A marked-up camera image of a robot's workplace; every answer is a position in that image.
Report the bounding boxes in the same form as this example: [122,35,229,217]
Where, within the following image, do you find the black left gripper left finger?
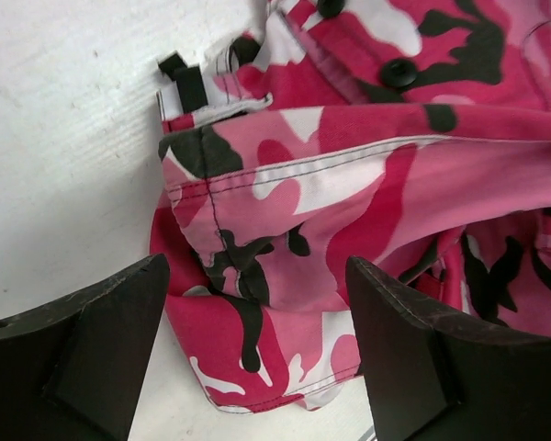
[0,254,170,440]

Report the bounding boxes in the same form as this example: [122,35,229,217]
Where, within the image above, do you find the pink camouflage trousers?
[150,1,551,413]

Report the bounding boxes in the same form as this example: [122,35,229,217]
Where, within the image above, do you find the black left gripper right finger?
[346,257,551,441]

